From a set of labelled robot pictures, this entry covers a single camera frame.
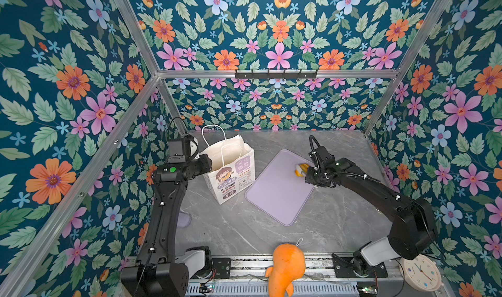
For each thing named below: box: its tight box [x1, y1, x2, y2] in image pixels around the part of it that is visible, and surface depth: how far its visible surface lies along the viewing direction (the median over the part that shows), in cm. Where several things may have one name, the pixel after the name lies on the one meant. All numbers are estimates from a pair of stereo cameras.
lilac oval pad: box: [176, 211, 193, 228], surface depth 85 cm
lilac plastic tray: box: [244, 149, 316, 227], surface depth 95 cm
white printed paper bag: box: [200, 124, 256, 205], surface depth 83 cm
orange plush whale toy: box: [265, 243, 306, 297], surface depth 69 cm
